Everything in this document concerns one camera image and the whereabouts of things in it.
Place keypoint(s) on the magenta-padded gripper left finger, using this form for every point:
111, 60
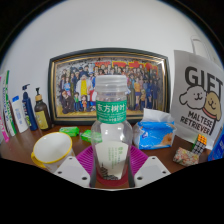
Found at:
75, 170

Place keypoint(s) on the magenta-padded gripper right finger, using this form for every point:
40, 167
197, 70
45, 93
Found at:
148, 170

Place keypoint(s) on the clear green-labelled drink bottle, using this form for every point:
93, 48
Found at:
111, 133

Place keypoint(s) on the blue tissue pack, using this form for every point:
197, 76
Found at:
153, 133

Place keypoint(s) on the flat round red coaster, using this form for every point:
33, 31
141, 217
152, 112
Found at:
113, 183

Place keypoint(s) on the small patterned pouch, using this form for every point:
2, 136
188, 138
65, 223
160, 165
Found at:
185, 156

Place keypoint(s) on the colourful puzzle cube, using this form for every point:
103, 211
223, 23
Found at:
199, 144

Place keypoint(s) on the brown bottle with yellow label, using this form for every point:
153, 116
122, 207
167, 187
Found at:
42, 116

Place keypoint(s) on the blue detergent bottle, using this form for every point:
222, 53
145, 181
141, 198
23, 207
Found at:
218, 148

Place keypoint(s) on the dark blue pump bottle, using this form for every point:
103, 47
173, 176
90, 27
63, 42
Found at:
29, 111

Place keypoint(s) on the white bottle with blue cap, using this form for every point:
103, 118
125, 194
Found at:
20, 116

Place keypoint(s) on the framed group picture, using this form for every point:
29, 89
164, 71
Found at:
146, 86

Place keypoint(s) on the white printed paper bag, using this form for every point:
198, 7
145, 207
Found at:
196, 96

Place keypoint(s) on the tall green and white box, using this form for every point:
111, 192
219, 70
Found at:
9, 110

